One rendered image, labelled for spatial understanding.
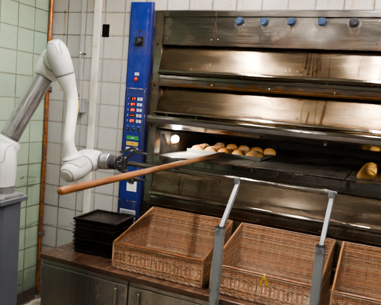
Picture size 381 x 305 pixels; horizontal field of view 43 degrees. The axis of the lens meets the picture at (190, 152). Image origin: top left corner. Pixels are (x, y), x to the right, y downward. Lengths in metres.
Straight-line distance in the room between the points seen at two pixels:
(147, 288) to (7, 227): 0.79
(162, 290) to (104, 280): 0.37
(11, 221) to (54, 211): 1.12
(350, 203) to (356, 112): 0.50
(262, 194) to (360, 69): 0.89
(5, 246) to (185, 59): 1.50
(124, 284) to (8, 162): 0.91
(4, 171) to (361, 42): 1.96
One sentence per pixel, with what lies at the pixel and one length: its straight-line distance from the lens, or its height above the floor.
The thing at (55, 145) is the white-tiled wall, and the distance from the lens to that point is 3.57.
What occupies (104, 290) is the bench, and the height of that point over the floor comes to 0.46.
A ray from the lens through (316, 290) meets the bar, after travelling 2.30.
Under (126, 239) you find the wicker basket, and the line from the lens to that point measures 2.88.
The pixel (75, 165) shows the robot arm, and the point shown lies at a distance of 2.48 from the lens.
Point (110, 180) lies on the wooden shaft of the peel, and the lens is 2.04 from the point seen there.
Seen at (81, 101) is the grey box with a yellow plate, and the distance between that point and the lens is 3.35.
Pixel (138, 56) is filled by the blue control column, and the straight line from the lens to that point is 3.16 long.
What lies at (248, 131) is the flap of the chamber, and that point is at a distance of 2.72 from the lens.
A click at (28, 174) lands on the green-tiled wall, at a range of 3.55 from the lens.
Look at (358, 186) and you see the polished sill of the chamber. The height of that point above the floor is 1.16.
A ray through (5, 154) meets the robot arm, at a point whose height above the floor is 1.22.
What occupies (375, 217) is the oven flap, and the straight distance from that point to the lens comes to 2.80.
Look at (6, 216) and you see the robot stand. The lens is 2.51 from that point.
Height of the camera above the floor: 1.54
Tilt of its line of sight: 6 degrees down
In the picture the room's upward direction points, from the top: 5 degrees clockwise
